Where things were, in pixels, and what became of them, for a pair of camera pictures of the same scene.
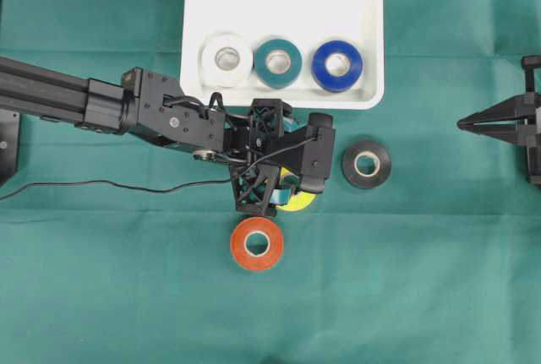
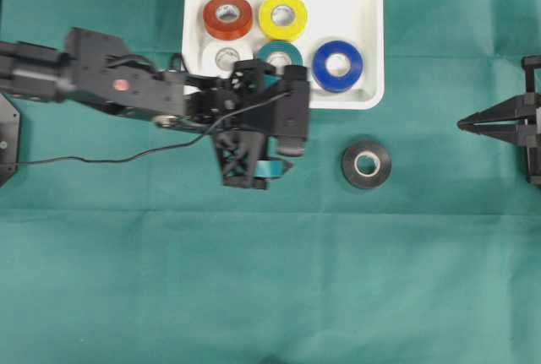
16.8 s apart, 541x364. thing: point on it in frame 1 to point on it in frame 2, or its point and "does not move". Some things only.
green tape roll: [272, 79] does not move
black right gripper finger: [514, 130] does not move
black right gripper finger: [513, 106] does not move
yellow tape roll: [300, 199] to [283, 16]
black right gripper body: [532, 109] does not move
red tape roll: [275, 238] to [227, 18]
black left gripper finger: [281, 196] to [287, 166]
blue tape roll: [327, 81] does not move
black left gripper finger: [290, 125] to [269, 80]
